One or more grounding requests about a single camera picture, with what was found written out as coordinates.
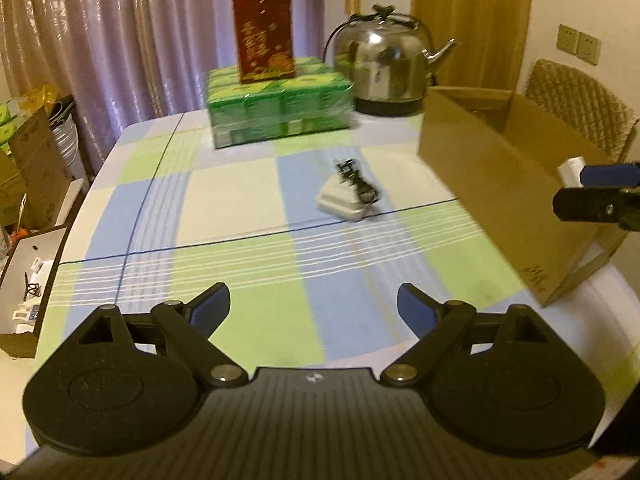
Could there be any white charger box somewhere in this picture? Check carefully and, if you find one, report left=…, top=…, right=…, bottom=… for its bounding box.
left=316, top=174, right=372, bottom=221

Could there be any purple curtain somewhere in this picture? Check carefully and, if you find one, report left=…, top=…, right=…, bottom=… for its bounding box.
left=1, top=0, right=323, bottom=168

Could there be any quilted chair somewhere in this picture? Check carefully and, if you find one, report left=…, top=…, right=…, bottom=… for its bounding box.
left=524, top=58, right=639, bottom=162

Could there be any green tissue multipack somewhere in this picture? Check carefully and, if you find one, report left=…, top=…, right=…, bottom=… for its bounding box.
left=205, top=58, right=352, bottom=150

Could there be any wall socket panel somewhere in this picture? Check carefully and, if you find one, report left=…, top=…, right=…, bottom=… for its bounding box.
left=556, top=24, right=579, bottom=55
left=576, top=32, right=601, bottom=66

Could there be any white parrot ointment box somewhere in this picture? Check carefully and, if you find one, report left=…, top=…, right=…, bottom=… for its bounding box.
left=558, top=156, right=586, bottom=188

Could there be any green boxes stack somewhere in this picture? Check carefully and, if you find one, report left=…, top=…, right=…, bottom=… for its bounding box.
left=0, top=101, right=18, bottom=155

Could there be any stainless steel kettle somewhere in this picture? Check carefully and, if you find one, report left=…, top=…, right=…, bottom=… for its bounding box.
left=322, top=4, right=459, bottom=117

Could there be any dark red gift box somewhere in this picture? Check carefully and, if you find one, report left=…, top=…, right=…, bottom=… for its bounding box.
left=233, top=0, right=296, bottom=84

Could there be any white bucket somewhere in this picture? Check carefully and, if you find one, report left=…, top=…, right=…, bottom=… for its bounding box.
left=52, top=115, right=87, bottom=180

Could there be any brown wooden door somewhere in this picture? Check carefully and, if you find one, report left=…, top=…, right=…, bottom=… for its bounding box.
left=411, top=0, right=532, bottom=90

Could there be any black cable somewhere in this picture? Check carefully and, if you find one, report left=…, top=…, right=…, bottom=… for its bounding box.
left=332, top=157, right=384, bottom=207

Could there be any cardboard box on floor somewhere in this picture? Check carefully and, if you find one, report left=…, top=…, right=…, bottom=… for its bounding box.
left=0, top=108, right=72, bottom=230

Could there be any open cardboard box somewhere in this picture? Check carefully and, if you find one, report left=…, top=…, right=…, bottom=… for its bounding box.
left=418, top=87, right=627, bottom=306

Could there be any brown tray box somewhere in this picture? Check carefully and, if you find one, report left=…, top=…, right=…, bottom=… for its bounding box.
left=1, top=224, right=70, bottom=359

